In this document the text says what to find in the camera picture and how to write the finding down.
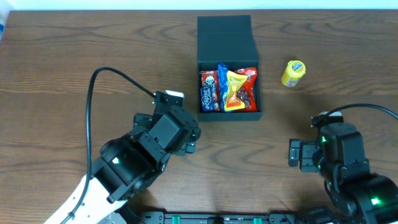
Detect blue Eclipse mint box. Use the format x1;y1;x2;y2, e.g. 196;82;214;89
200;85;220;112

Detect yellow orange snack packet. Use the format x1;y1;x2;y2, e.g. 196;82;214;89
224;71;248;111

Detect red Kracie candy bag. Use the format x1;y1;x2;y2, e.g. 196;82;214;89
234;67;257;112

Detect red Hello Panda box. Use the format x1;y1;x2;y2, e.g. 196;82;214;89
200;70;218;90

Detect yellow candy bottle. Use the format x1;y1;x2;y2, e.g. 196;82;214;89
281;60;306;87

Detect blue Oreo cookie pack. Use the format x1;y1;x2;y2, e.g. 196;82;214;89
218;63;229;112

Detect dark green box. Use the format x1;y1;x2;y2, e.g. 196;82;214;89
197;15;263;121

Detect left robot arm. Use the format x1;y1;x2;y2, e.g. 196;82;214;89
47;106;201;223

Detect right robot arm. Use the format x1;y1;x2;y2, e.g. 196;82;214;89
288;123;397;223

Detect white blue object corner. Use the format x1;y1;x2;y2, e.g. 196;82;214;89
0;5;10;40

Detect black mounting rail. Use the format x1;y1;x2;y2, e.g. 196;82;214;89
139;212;304;224

